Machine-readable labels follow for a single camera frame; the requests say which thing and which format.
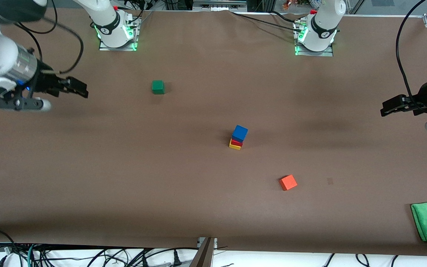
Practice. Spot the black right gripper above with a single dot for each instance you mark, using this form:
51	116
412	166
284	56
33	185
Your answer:
45	82

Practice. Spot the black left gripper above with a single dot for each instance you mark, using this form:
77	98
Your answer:
423	95

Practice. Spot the blue cube block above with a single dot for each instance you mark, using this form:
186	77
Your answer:
240	133

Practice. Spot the red cube block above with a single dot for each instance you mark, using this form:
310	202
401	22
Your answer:
235	143

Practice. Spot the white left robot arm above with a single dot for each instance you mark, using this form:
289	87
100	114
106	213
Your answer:
324	22

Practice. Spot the green cube block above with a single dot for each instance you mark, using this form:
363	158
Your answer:
158	87

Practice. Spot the orange cube block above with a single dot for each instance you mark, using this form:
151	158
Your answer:
288	182

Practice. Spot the yellow cube block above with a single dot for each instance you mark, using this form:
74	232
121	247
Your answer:
234	147

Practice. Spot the brown table mat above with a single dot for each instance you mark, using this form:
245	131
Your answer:
206	207

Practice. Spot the black power plug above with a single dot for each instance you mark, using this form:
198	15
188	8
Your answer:
177	259

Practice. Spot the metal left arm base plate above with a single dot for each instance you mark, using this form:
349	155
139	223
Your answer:
324	54

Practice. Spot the grey metal table bracket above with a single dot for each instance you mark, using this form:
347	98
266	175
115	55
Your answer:
204	256

